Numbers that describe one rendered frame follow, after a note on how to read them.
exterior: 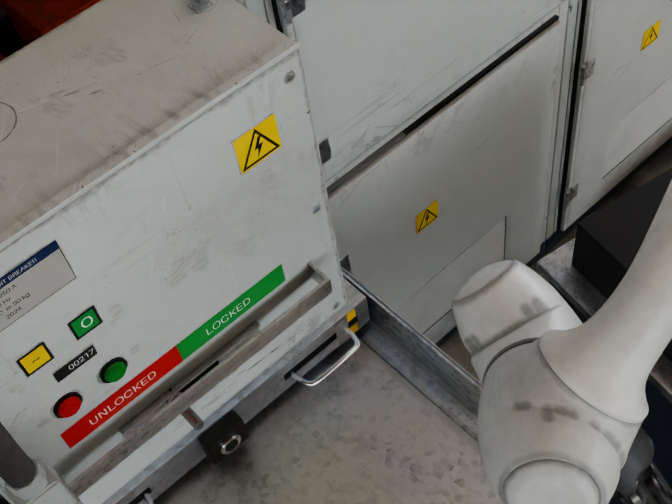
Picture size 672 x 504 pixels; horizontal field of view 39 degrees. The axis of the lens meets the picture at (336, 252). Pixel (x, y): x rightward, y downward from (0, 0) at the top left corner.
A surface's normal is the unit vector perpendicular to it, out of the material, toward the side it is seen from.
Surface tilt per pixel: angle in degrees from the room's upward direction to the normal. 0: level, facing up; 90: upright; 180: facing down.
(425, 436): 0
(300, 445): 0
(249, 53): 0
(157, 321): 90
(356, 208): 90
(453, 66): 90
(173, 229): 90
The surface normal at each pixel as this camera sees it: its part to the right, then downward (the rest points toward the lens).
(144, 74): -0.11, -0.60
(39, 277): 0.66, 0.55
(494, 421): -0.84, -0.51
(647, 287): -0.49, -0.32
